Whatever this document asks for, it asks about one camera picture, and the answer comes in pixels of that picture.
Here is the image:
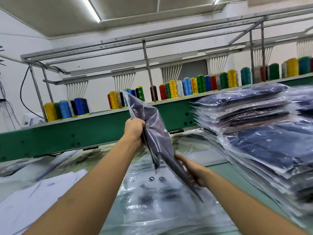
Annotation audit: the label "row of coloured thread spools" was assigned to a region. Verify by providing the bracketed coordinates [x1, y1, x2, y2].
[43, 56, 313, 122]

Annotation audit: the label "person's right forearm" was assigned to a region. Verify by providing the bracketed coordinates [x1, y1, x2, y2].
[203, 171, 310, 235]

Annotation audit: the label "stack of plastic bags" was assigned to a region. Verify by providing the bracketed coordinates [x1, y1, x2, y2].
[100, 156, 241, 235]

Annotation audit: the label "person's right hand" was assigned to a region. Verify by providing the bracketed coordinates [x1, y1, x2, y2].
[174, 153, 213, 188]

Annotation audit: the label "person's left forearm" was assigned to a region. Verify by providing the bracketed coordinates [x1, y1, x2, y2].
[23, 137, 142, 235]

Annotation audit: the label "black hanging cable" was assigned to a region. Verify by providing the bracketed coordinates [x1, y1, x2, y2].
[20, 66, 46, 120]

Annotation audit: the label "white box device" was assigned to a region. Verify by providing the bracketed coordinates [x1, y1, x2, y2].
[22, 114, 46, 127]

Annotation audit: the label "stack of bagged garments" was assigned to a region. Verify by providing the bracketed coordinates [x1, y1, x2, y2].
[193, 83, 313, 219]

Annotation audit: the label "single clear plastic bag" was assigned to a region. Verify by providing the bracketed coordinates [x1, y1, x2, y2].
[122, 90, 204, 204]

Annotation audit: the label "grey metal thread rack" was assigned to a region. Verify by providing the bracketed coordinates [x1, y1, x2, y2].
[20, 3, 313, 120]

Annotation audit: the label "green machine beam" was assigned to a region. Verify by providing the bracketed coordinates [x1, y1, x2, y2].
[0, 73, 313, 163]

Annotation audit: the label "person's left hand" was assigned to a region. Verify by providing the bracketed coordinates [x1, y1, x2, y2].
[122, 118, 146, 151]

